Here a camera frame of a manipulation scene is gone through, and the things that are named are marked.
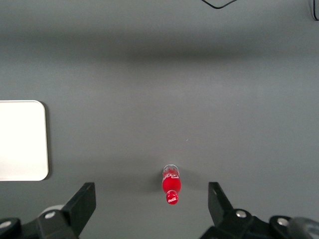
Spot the dark cable at table edge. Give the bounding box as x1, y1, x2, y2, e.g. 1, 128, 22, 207
308, 0, 319, 21

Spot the cream plastic tray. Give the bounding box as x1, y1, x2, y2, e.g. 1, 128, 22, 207
0, 100, 49, 182

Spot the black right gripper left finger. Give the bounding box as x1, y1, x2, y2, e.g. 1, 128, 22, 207
37, 182, 97, 239

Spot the thin black cable loop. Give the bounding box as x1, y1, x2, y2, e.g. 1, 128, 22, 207
201, 0, 238, 9

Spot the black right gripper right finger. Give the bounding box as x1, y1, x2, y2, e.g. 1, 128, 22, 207
199, 182, 255, 239

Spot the red cola bottle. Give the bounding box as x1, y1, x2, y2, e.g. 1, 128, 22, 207
161, 163, 182, 206

